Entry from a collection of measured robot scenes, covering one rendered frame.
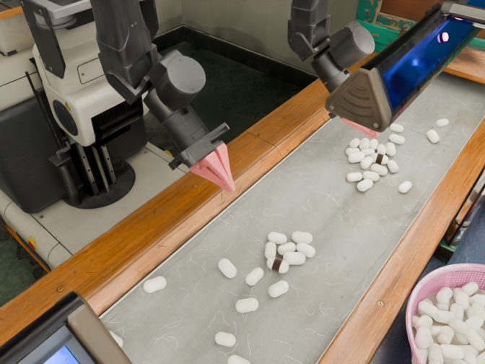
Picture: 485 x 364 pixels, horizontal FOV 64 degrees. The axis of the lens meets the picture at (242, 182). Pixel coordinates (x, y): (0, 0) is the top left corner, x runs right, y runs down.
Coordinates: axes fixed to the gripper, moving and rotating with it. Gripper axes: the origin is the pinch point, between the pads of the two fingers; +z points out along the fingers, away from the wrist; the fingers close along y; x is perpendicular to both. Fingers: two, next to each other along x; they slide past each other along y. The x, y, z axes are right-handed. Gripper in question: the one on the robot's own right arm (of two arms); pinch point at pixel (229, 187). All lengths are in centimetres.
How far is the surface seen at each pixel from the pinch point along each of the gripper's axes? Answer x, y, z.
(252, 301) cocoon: -0.7, -9.5, 15.8
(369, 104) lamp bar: -27.7, 4.6, -0.1
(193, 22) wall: 172, 164, -92
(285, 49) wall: 115, 164, -31
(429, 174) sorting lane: -5.1, 39.4, 25.3
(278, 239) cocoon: 2.4, 3.1, 13.0
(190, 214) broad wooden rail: 12.1, -3.0, 0.5
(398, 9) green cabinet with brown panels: 4, 84, -8
